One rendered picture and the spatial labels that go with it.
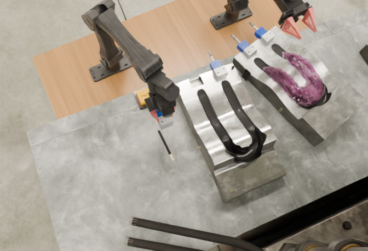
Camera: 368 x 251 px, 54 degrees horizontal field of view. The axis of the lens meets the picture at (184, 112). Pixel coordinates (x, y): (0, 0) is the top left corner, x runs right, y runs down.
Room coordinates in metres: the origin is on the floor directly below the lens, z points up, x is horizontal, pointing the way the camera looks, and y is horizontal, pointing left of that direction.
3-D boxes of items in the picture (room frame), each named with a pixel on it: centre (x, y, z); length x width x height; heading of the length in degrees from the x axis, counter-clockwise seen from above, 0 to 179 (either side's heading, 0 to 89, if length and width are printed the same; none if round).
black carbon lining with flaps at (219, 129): (0.48, -0.19, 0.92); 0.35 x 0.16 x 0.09; 29
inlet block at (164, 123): (0.48, 0.09, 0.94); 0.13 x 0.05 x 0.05; 29
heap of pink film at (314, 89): (0.71, -0.45, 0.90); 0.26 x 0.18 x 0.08; 46
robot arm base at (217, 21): (1.04, -0.17, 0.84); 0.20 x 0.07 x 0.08; 123
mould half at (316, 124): (0.71, -0.46, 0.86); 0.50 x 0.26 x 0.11; 46
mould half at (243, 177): (0.47, -0.19, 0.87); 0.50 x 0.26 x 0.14; 29
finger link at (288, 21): (0.74, -0.35, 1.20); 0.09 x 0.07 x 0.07; 33
